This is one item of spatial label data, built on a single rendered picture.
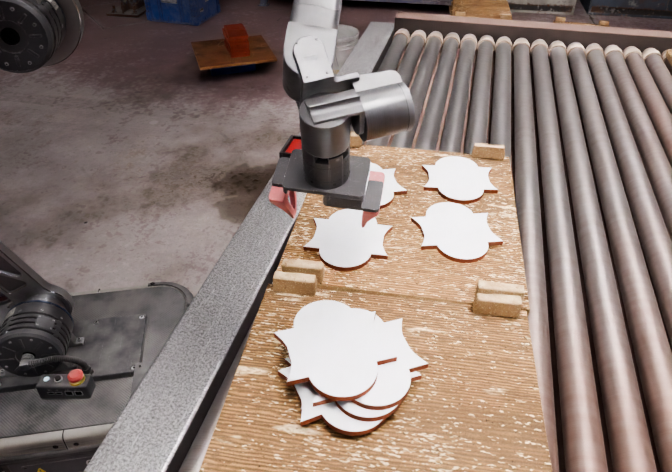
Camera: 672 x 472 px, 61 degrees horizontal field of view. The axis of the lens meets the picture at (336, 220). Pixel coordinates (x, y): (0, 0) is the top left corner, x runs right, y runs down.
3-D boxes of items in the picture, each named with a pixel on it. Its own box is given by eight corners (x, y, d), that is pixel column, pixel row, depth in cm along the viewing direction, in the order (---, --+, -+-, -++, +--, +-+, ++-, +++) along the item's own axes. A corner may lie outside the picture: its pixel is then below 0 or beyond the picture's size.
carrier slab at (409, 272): (273, 287, 81) (272, 278, 80) (327, 148, 114) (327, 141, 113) (528, 318, 76) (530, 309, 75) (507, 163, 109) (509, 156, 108)
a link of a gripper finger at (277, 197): (325, 239, 77) (322, 196, 70) (273, 232, 78) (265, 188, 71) (333, 200, 81) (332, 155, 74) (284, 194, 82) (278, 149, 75)
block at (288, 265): (280, 279, 80) (279, 264, 79) (283, 270, 82) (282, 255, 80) (322, 284, 79) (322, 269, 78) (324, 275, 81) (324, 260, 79)
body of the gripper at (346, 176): (363, 206, 70) (365, 166, 64) (282, 196, 72) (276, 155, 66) (370, 167, 74) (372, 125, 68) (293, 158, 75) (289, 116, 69)
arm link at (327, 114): (292, 91, 63) (306, 126, 60) (351, 78, 65) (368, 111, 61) (296, 135, 69) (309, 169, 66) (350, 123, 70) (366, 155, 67)
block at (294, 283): (272, 292, 78) (271, 277, 76) (275, 283, 79) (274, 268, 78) (315, 297, 77) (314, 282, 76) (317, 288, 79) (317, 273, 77)
